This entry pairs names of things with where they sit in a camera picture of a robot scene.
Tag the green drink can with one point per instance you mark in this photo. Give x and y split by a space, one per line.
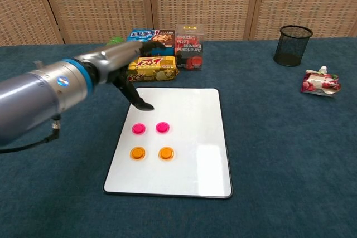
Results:
115 40

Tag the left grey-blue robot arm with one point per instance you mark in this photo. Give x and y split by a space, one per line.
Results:
33 96

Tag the blue brown cookie box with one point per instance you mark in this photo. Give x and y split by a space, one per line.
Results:
139 35

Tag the blue table cloth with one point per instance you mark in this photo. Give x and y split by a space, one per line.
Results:
279 151

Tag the red black latte box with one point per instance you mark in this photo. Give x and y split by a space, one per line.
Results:
189 51

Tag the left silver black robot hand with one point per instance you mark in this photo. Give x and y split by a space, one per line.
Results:
117 57

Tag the yellow biscuit pack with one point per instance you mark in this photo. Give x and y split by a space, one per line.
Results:
156 68

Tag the pink token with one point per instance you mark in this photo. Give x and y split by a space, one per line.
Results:
162 127
138 128

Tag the white magnetic board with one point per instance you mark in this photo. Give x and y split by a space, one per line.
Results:
195 137

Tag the red white jelly pouch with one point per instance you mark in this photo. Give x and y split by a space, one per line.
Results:
320 83

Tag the orange token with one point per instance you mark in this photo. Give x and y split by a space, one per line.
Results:
137 153
166 154

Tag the black mesh pen cup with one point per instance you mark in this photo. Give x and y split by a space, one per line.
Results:
291 48

